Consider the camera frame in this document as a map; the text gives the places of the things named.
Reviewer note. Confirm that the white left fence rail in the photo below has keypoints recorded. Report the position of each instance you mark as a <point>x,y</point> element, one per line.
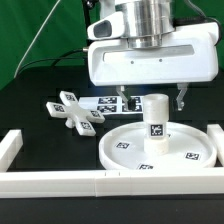
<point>9,147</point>

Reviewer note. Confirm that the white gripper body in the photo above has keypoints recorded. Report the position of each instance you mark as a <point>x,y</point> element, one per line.
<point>187,54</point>

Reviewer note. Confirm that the white tag sheet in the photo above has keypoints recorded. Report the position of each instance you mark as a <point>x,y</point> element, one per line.
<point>109,105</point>

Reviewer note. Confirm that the white front fence rail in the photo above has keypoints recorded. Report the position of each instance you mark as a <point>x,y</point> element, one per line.
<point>101,183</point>

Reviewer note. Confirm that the white round table top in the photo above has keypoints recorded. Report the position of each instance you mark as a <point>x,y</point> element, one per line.
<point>130,147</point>

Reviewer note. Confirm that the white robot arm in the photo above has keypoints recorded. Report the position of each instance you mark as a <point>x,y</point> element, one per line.
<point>138,42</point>

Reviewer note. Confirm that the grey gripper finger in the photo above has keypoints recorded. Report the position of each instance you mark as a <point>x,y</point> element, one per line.
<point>126,98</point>
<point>182,88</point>

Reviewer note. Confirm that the white cross-shaped table base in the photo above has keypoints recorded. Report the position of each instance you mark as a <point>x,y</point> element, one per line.
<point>76,116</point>

